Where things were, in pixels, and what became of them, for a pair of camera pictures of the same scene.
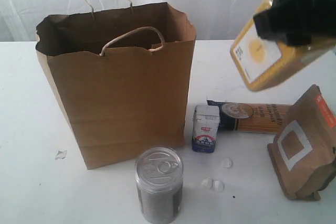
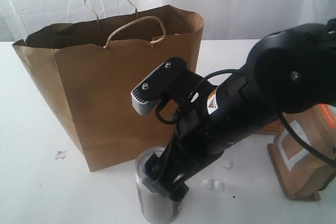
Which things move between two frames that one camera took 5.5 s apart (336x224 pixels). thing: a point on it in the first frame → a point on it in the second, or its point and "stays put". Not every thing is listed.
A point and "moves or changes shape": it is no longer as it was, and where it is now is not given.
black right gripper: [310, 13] → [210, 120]
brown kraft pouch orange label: [303, 149] stays put
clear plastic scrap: [61, 155] stays put
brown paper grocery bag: [123, 78] moves or changes shape
